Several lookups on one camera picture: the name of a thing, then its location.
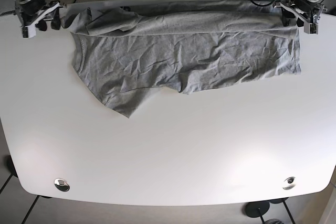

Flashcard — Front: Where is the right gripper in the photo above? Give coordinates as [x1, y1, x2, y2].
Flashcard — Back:
[15, 0, 64, 31]

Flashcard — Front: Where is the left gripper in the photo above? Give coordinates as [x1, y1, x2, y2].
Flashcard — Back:
[272, 0, 327, 27]

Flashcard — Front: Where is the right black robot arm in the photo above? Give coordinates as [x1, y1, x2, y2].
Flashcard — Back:
[3, 0, 63, 38]

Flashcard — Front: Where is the black table leg left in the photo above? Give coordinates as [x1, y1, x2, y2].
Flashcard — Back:
[0, 155, 18, 194]

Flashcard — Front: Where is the left silver table grommet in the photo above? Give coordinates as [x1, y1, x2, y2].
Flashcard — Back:
[54, 178, 70, 192]

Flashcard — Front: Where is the silver table grommet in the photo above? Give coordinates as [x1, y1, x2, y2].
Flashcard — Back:
[282, 177, 296, 190]
[54, 178, 70, 192]

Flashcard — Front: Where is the right silver table grommet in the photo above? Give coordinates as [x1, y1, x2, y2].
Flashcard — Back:
[282, 177, 296, 190]

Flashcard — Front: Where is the black round stand base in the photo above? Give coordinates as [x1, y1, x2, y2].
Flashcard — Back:
[244, 201, 270, 218]

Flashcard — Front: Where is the grey shoe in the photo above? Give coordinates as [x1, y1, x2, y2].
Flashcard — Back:
[265, 219, 284, 224]

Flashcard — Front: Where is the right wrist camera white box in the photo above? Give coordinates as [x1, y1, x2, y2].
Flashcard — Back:
[21, 25, 36, 38]

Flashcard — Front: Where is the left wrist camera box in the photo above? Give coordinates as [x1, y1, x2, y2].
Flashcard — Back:
[303, 23, 318, 34]

